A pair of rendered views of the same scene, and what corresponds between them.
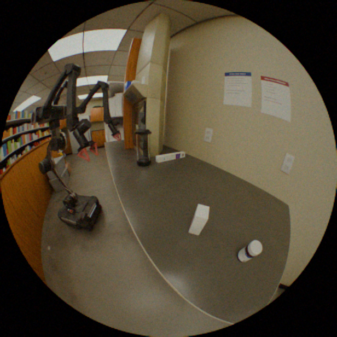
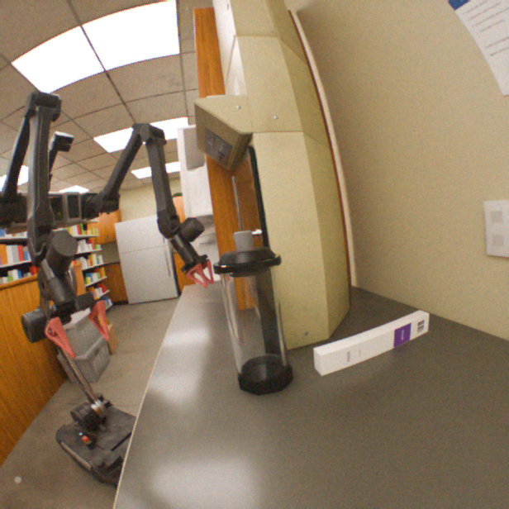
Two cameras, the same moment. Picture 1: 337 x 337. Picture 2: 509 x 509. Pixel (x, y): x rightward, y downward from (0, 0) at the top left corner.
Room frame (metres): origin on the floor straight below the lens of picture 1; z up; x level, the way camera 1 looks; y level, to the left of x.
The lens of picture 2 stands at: (0.27, -0.03, 1.21)
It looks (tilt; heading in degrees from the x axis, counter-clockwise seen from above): 6 degrees down; 28
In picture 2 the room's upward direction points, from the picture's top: 8 degrees counter-clockwise
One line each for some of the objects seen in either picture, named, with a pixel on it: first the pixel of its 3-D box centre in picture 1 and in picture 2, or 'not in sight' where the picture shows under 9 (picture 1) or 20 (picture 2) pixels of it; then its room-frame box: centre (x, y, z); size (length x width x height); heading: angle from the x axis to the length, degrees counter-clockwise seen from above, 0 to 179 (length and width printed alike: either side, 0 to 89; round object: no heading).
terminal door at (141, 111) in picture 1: (138, 126); (251, 237); (0.86, 0.29, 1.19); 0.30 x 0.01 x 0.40; 38
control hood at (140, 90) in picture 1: (133, 94); (218, 140); (0.83, 0.33, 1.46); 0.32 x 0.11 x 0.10; 38
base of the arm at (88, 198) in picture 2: not in sight; (94, 203); (0.85, 1.09, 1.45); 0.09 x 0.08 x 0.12; 9
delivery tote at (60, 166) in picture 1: (56, 167); (77, 330); (1.13, 2.63, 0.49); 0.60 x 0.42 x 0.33; 38
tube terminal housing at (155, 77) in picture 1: (151, 111); (292, 181); (0.94, 0.19, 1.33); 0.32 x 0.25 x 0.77; 38
